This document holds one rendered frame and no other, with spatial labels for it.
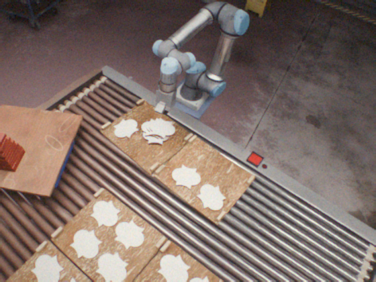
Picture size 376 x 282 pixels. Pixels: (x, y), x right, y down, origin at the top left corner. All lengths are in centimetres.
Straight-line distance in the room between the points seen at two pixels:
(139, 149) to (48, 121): 52
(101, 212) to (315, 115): 265
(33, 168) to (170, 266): 80
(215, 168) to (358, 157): 207
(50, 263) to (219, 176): 91
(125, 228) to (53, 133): 63
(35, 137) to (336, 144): 277
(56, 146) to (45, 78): 214
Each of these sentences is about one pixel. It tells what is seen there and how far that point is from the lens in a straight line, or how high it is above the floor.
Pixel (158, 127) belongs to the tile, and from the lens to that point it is 171.
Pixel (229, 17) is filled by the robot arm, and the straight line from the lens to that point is 164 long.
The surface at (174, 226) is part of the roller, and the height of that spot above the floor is 92.
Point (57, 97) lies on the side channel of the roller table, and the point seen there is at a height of 95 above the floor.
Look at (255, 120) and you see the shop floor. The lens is 322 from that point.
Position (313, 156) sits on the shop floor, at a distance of 317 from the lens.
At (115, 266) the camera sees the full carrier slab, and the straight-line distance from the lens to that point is 142.
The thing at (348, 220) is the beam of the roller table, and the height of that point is 91.
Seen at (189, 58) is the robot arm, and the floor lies 142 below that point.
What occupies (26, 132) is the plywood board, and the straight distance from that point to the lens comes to 177.
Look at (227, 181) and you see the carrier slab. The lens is 162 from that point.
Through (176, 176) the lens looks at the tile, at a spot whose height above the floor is 95.
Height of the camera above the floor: 231
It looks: 52 degrees down
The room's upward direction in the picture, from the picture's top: 8 degrees clockwise
